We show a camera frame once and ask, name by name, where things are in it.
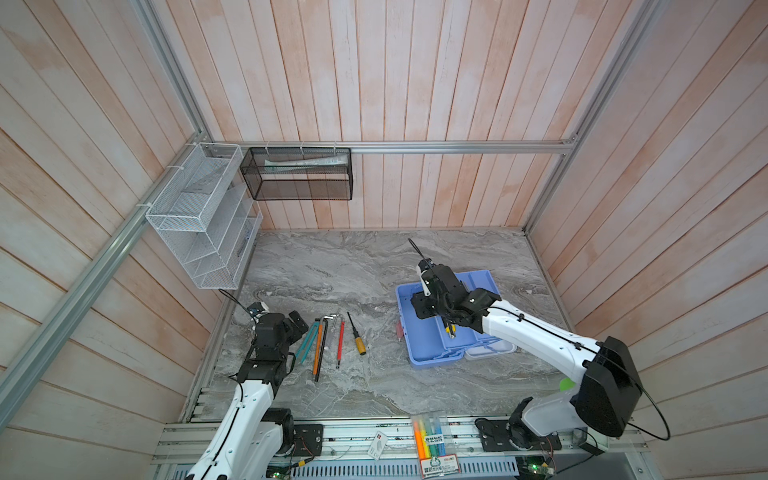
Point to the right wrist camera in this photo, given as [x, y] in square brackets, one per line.
[425, 277]

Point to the teal utility knife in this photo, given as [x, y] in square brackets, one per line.
[307, 343]

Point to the black mesh basket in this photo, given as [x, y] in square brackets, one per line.
[298, 173]

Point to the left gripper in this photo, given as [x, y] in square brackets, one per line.
[295, 333]

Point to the small yellow black screwdriver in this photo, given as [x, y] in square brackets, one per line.
[360, 346]

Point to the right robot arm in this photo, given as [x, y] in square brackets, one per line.
[606, 382]

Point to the aluminium frame rail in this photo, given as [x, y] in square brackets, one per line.
[558, 147]

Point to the white wire mesh shelf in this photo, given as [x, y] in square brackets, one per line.
[204, 215]

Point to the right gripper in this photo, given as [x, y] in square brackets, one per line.
[417, 302]

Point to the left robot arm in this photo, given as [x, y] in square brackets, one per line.
[253, 431]

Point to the red handled screwdriver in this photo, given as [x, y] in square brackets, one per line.
[340, 342]

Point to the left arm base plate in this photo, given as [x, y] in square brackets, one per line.
[302, 440]

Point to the white paper tag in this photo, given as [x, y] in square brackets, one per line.
[377, 446]

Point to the orange handled tool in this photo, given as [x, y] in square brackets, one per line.
[319, 349]

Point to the highlighter marker pack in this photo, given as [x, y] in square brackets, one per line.
[435, 445]

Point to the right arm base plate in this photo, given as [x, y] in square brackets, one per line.
[503, 436]

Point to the green plastic cup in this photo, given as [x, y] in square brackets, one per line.
[566, 384]

